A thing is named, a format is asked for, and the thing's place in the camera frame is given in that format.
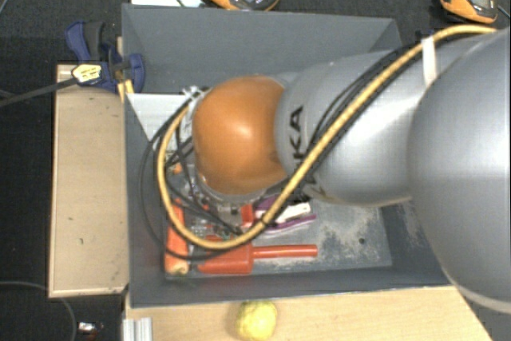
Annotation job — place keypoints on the red plastic funnel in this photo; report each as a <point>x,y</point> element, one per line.
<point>231,259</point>

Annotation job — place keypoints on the purple and white plastic toy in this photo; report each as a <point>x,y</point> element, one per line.
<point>293,216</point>

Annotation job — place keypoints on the yellow ball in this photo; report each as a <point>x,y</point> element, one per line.
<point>256,320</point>

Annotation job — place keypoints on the pale wood board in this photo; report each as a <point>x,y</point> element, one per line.
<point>89,179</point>

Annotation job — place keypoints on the grey metal bin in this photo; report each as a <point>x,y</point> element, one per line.
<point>207,48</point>

